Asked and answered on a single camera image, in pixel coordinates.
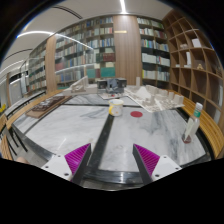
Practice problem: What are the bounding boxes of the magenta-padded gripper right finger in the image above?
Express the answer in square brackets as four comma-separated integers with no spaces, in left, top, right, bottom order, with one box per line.
[132,143,183,186]

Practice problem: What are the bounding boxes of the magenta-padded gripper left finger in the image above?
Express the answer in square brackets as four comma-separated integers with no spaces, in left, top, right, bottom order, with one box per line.
[41,143,92,186]

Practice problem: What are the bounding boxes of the clear plastic bottle green label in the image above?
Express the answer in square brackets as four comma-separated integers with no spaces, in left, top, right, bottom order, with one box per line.
[182,101,204,145]

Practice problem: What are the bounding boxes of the flat round red coaster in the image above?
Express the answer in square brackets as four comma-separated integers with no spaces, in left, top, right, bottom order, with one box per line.
[129,110,144,119]

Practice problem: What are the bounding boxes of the curved wooden bench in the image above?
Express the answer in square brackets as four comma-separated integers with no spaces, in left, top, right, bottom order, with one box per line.
[0,89,65,161]
[180,95,224,160]

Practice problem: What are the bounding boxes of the brown relief model board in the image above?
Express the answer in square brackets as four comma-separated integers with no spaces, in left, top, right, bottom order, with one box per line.
[25,95,71,120]

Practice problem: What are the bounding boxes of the white city block model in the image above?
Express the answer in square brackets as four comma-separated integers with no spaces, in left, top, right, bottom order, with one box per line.
[124,84,185,114]

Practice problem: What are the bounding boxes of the white building model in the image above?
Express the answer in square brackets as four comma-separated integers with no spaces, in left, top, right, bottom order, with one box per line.
[61,75,101,98]

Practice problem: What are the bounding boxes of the dark grey building model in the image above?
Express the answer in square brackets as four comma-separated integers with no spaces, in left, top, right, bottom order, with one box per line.
[96,77,129,100]

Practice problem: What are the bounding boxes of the wooden cubby shelf unit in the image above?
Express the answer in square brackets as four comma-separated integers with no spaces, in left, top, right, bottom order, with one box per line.
[162,9,224,134]

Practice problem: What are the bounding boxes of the narrow bookshelf unit with books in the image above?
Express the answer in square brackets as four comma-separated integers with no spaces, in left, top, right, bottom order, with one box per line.
[136,16,172,92]

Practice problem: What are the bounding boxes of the wide bookshelf unit with books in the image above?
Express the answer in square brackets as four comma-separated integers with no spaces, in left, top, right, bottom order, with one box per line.
[26,14,117,95]

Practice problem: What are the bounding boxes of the straight ceiling light strip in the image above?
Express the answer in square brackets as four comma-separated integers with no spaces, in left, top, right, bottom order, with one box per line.
[119,0,129,15]

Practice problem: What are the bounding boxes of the white mug yellow handle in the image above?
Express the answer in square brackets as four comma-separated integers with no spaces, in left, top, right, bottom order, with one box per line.
[108,98,125,118]

